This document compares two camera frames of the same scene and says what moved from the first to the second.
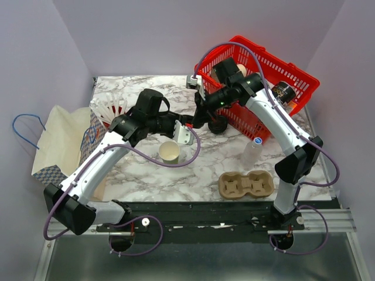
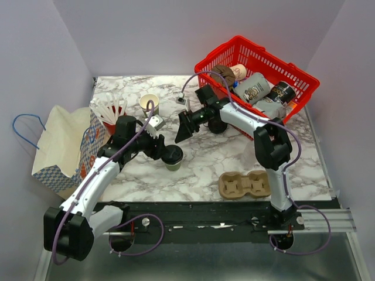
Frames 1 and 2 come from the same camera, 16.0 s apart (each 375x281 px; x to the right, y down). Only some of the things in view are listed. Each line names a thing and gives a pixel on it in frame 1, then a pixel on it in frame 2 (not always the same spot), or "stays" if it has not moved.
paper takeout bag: x=65 y=139 stays
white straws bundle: x=109 y=108 stays
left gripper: x=174 y=116 → x=154 y=152
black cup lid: x=218 y=124 stays
